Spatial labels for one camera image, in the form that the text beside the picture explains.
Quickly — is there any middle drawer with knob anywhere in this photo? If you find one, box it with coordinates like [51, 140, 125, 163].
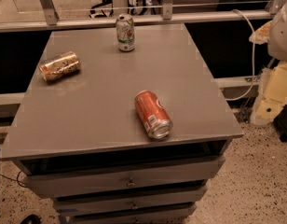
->
[53, 183, 207, 217]

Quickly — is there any white cable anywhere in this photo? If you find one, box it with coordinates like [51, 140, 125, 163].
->
[225, 8, 257, 102]

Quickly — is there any white green 7up can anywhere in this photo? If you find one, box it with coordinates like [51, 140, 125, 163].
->
[116, 14, 135, 51]

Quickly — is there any bottom drawer with knob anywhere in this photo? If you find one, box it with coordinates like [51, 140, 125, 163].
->
[59, 203, 196, 224]

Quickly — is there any gold soda can lying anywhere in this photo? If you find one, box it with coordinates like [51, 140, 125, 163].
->
[38, 51, 81, 81]

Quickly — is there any red soda can lying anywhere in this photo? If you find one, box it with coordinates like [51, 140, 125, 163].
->
[134, 91, 172, 139]

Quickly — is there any metal railing frame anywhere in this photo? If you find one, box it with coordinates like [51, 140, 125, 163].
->
[0, 0, 287, 32]

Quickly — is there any top drawer with knob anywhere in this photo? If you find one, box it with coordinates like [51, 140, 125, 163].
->
[24, 155, 226, 198]

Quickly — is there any grey drawer cabinet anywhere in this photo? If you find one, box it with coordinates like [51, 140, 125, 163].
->
[0, 23, 245, 224]

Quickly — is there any black floor cable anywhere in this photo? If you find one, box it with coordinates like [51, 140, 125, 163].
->
[0, 170, 28, 189]

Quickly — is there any drawer with knob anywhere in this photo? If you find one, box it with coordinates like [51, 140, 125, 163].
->
[24, 155, 226, 198]
[53, 183, 207, 217]
[59, 203, 196, 224]

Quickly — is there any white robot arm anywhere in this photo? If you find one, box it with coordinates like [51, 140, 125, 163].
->
[249, 1, 287, 142]

